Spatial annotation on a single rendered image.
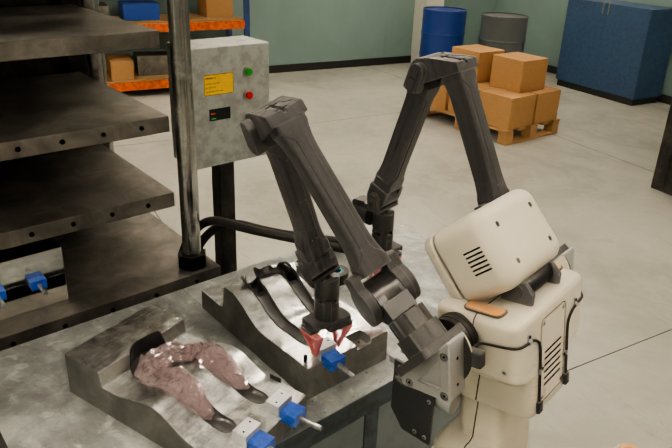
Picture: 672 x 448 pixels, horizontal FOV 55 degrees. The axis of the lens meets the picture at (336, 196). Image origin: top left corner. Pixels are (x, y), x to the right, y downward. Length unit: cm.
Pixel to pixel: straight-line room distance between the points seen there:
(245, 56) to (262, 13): 640
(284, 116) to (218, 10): 673
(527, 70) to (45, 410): 542
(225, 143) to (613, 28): 678
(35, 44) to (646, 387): 276
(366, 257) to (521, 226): 29
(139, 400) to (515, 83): 536
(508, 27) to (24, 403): 743
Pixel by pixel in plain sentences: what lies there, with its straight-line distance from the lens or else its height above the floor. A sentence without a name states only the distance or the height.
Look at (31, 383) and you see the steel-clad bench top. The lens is 177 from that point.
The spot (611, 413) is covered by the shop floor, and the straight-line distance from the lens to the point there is 307.
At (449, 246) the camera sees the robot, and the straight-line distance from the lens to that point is 117.
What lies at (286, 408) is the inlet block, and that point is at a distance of 148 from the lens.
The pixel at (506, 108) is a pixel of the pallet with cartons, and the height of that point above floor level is 34.
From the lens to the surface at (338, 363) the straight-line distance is 156.
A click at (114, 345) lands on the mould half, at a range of 164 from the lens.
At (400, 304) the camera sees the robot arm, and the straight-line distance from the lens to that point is 112.
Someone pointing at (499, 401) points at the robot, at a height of 103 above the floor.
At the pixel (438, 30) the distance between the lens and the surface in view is 868.
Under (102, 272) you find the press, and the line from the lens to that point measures 222.
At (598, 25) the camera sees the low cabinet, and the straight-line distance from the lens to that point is 865.
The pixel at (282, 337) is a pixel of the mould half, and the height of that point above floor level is 88.
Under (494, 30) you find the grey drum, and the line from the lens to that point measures 842.
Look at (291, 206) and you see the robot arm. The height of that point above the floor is 131.
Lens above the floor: 184
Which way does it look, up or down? 23 degrees down
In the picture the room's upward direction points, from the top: 2 degrees clockwise
